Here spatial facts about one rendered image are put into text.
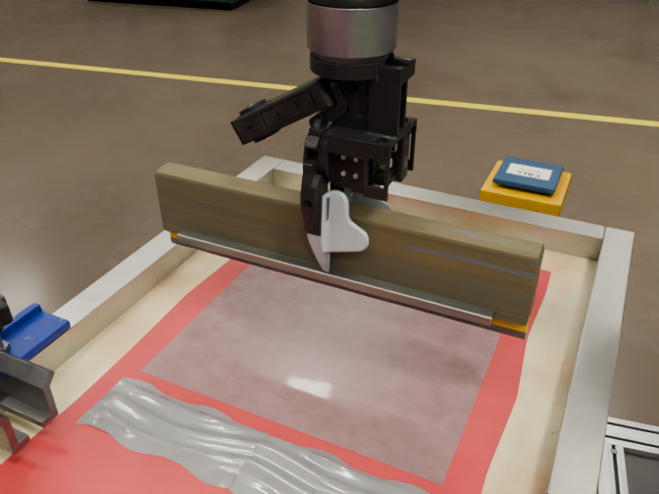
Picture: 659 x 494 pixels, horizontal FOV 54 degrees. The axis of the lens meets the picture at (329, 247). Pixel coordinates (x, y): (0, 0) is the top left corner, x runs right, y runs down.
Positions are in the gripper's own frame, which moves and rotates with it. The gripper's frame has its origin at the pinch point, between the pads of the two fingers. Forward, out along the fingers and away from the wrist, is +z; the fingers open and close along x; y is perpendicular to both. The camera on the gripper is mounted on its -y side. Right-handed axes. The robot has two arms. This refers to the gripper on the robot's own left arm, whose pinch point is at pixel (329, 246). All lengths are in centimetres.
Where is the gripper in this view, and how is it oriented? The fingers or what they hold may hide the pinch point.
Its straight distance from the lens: 65.6
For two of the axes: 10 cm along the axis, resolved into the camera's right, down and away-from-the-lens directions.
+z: 0.0, 8.4, 5.4
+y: 9.0, 2.3, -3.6
